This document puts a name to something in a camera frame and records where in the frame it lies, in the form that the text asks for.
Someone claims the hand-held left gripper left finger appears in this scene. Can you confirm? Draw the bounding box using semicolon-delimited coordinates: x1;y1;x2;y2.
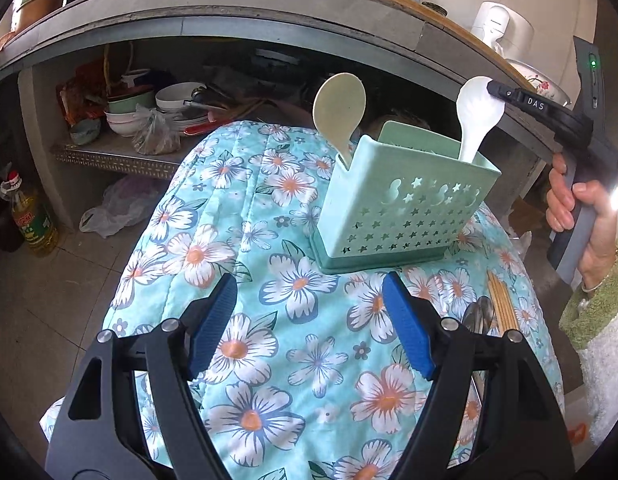
45;273;238;480

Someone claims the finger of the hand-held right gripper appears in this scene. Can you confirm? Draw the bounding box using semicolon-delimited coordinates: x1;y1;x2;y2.
486;79;573;117

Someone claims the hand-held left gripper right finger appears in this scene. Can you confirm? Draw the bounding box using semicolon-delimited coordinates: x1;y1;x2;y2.
381;272;575;480

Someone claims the white plastic rice spoon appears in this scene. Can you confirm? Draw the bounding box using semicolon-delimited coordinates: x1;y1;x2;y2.
456;76;505;163

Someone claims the metal spoon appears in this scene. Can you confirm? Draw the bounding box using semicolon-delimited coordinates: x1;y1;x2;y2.
476;296;496;335
461;302;485;336

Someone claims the bundle of chopsticks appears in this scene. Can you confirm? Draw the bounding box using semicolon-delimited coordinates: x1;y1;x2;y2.
486;269;521;336

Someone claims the green plastic utensil holder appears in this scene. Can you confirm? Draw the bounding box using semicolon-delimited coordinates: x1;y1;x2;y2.
309;120;502;276

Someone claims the person's right forearm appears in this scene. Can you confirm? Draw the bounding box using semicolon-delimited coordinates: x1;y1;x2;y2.
559;255;618;352

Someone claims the person's right hand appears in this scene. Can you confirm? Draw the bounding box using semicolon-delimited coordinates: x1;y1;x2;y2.
546;152;618;291

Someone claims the white enamel basin with flowers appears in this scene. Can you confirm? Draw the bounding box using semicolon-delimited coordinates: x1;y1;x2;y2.
504;57;572;108

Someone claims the floral turquoise quilt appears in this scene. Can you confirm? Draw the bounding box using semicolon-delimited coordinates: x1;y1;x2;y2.
39;120;565;480

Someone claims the cardboard piece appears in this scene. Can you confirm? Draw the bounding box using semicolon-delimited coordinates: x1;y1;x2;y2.
509;199;546;237

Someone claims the white plastic bag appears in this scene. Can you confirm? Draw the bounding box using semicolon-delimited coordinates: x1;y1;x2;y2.
79;175;165;239

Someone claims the pale green rice paddle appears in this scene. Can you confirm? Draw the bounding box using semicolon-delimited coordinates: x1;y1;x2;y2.
312;72;367;168

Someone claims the small clear plastic bag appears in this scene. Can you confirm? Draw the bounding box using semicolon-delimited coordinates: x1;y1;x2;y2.
133;106;182;156

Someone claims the metal-edged lower shelf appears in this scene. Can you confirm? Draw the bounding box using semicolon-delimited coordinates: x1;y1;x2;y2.
51;125;190;181

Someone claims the cooking oil bottle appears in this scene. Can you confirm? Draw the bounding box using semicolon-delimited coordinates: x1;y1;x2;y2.
1;170;60;258

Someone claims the stack of white plates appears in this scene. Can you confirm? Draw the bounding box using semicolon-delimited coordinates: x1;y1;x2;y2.
161;107;212;133

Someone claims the white fleece garment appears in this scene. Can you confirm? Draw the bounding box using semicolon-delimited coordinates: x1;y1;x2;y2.
576;327;618;448

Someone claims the loose shelf chopsticks pile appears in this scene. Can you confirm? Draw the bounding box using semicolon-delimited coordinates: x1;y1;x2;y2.
209;95;270;121

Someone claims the dark liquid bottle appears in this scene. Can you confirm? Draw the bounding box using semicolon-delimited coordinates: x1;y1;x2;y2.
0;180;24;253

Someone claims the stack of bowls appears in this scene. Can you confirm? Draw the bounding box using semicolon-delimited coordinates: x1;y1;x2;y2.
105;85;156;137

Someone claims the small patterned bowl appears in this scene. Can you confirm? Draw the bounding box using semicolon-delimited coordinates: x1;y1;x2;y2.
70;117;102;145

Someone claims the white bowl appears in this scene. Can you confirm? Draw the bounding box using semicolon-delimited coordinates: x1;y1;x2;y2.
155;82;207;112

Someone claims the red snack bag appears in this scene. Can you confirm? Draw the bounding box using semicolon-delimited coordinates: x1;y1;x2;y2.
56;60;110;126

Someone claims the grey concrete kitchen counter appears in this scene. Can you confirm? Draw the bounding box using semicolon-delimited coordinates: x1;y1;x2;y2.
0;0;577;171

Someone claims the silver bracelet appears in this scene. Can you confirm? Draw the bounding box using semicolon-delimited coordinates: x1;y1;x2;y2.
580;275;613;295

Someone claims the red-handled utensil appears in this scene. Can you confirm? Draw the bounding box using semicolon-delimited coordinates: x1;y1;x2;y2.
184;121;225;137

